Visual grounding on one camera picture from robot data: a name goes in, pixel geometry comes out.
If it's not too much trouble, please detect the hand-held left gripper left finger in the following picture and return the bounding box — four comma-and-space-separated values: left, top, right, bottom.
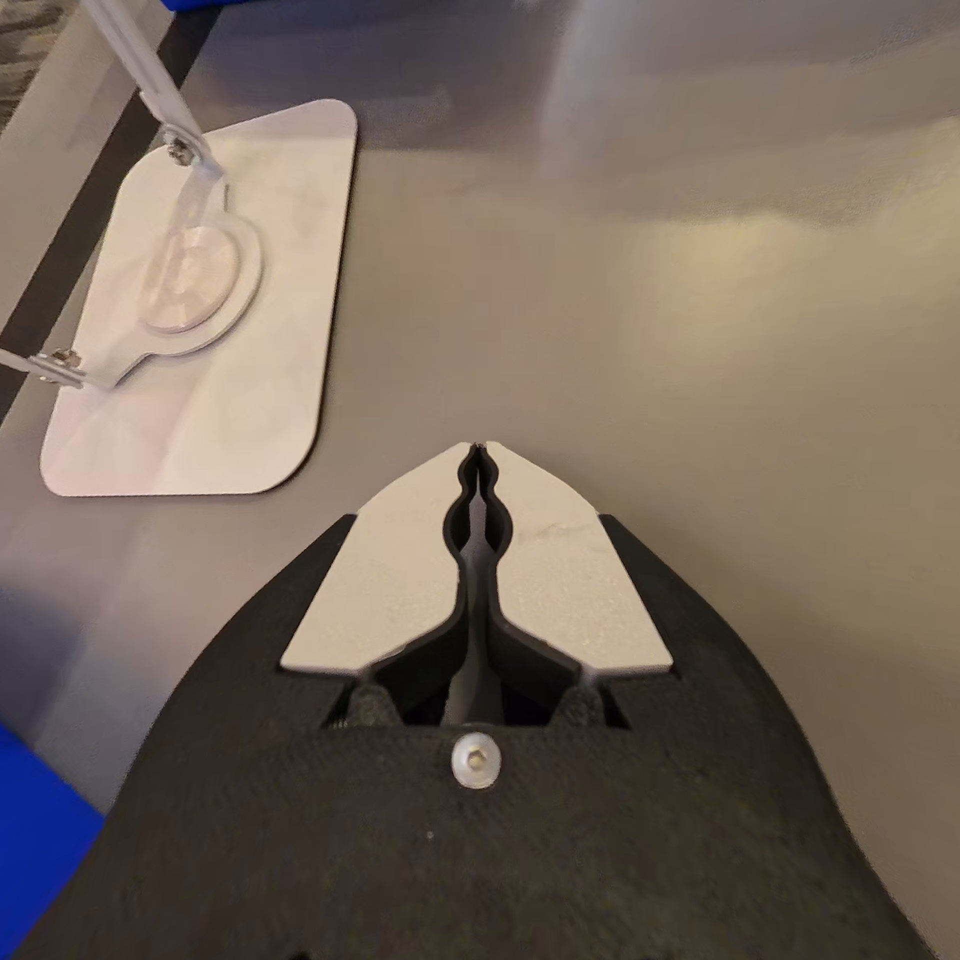
279, 441, 485, 727

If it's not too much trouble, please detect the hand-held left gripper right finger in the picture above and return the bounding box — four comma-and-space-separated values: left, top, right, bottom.
476, 441, 675, 727

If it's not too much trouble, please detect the grey desk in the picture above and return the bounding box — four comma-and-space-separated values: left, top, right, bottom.
0, 0, 960, 960

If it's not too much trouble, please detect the white adjustable document stand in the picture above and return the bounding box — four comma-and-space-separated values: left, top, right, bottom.
0, 0, 360, 498

